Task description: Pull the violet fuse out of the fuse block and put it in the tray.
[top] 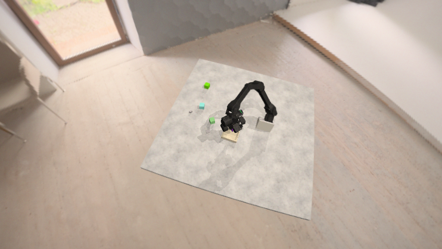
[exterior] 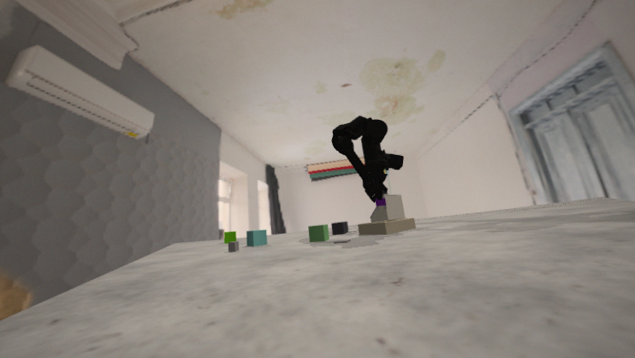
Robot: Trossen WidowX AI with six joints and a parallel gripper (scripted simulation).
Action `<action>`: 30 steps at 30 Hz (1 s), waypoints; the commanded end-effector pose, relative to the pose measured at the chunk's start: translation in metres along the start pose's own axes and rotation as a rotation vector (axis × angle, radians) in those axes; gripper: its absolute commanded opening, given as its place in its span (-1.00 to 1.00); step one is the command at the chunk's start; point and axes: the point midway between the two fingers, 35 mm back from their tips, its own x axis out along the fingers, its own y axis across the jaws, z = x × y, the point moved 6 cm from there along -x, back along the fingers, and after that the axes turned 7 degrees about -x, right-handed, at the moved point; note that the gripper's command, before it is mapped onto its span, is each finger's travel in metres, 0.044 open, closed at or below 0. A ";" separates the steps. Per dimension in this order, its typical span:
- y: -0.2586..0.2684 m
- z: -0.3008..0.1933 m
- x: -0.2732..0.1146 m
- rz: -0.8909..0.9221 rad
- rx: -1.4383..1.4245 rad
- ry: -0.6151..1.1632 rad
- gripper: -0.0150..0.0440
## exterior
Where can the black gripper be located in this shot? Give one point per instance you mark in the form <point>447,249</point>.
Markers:
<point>375,164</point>

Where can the teal block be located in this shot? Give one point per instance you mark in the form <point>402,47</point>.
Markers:
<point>256,238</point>

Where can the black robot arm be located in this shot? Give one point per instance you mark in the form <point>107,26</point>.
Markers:
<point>372,132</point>

